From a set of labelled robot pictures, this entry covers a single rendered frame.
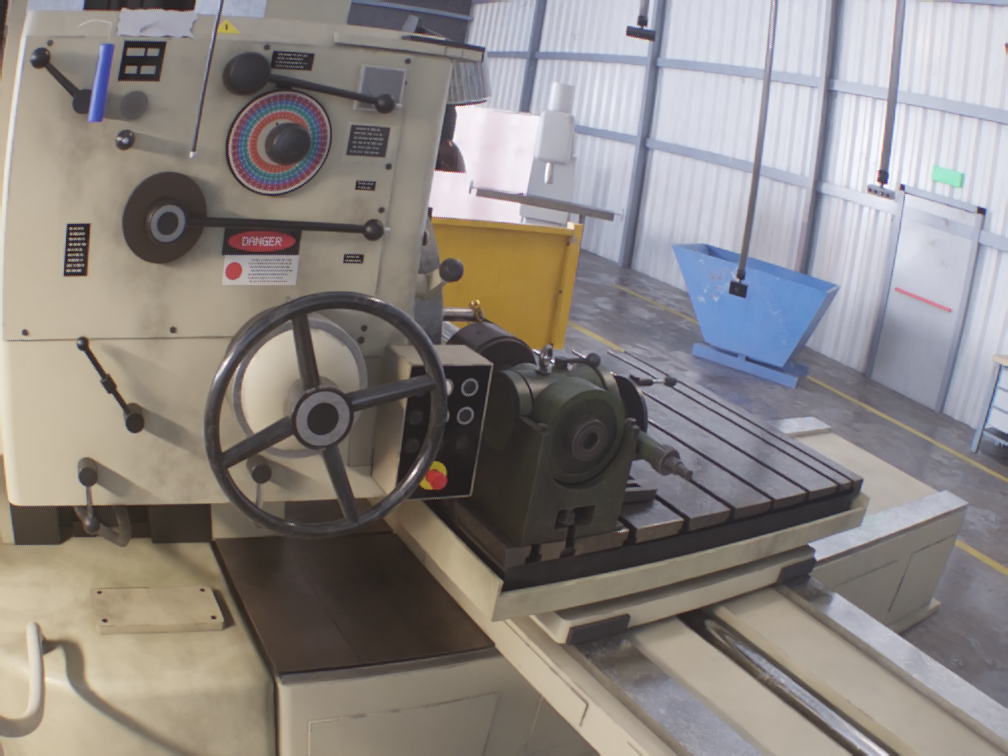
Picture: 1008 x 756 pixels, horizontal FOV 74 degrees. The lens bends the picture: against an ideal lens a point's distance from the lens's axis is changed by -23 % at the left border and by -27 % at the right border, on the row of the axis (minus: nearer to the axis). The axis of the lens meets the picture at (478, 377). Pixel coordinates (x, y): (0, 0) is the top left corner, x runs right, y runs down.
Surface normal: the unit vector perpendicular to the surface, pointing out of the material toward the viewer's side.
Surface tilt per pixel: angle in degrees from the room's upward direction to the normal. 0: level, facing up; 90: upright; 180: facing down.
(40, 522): 90
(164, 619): 0
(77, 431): 90
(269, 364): 71
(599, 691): 0
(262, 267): 90
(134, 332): 90
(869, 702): 0
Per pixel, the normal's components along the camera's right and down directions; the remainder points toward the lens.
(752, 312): -0.54, 0.17
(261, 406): -0.04, 0.39
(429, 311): 0.49, 0.04
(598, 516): 0.47, 0.33
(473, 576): -0.87, 0.01
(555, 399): -0.48, -0.68
